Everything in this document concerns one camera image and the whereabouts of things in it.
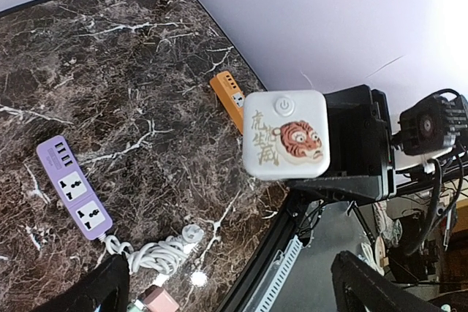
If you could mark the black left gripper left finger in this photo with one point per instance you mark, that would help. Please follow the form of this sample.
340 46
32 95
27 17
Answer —
106 288

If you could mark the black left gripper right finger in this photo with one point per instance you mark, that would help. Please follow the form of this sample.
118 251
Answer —
357 287

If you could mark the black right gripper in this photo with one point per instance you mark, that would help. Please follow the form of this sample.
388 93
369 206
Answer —
362 167

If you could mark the purple power strip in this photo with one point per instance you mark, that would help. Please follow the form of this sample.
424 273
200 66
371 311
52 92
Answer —
73 188

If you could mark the white cube power socket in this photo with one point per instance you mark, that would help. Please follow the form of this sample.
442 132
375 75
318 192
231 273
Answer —
285 135

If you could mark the green charger plug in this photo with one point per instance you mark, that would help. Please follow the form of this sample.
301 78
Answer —
135 306

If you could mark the pink charger plug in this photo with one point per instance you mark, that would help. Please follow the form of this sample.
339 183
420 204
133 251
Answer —
159 300

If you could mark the orange power strip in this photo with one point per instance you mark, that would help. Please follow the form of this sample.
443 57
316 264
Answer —
230 95

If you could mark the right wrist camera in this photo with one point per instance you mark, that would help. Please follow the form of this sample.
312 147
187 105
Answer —
435 123

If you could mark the white slotted cable duct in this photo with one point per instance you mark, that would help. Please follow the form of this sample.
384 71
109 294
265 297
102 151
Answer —
281 270

